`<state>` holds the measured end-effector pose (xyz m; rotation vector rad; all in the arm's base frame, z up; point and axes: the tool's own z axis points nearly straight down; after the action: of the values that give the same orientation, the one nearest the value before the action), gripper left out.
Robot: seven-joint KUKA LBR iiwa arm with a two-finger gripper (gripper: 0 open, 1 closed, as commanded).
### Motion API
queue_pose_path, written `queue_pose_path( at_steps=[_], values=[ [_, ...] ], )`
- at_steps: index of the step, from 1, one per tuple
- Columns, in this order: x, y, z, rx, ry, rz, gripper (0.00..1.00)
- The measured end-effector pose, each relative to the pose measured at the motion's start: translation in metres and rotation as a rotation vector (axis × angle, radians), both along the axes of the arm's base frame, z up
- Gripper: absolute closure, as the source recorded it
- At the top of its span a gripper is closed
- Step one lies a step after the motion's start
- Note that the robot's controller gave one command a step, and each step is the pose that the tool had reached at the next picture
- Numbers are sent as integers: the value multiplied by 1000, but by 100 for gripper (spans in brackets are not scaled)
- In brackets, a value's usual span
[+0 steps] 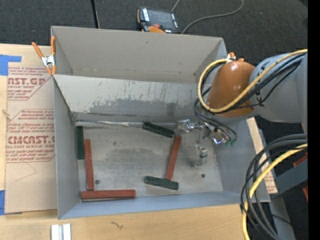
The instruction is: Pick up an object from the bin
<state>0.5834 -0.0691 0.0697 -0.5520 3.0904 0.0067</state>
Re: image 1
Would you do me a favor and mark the red-brown flat block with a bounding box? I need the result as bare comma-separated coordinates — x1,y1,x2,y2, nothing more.
83,138,95,191
164,134,182,181
80,189,137,202

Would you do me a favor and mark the grey metal bin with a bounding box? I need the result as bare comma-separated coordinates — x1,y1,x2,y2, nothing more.
50,25,271,220

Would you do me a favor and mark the brown cardboard board red print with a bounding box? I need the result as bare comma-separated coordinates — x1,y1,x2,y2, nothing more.
0,43,279,216

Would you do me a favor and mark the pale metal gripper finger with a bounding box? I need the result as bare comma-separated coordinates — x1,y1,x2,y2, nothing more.
195,143,209,166
174,119,192,134

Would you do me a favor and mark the dark green flat block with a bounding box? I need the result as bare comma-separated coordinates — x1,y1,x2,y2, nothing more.
141,121,176,139
75,125,86,160
143,175,180,191

